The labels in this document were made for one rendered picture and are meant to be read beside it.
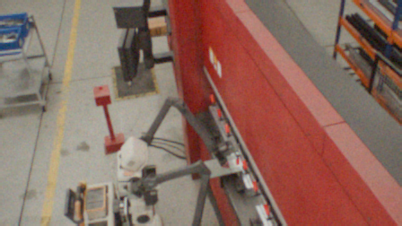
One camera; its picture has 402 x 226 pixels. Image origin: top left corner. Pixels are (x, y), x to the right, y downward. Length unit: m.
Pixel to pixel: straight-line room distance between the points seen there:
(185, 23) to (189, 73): 0.47
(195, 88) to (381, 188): 2.62
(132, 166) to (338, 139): 1.73
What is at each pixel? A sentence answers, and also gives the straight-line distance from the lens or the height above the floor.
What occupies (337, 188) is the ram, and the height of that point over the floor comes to 2.09.
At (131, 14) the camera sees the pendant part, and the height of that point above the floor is 1.87.
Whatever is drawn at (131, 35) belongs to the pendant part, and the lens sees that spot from 4.00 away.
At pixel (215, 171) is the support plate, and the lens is 3.34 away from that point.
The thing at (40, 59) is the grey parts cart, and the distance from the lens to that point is 6.56.
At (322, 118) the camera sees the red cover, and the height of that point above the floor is 2.30.
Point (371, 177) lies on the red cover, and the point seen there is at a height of 2.30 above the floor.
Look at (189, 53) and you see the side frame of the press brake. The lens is 3.72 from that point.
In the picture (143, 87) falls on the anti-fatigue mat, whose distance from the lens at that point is 6.07.
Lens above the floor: 3.40
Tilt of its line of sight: 39 degrees down
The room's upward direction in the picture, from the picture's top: 4 degrees counter-clockwise
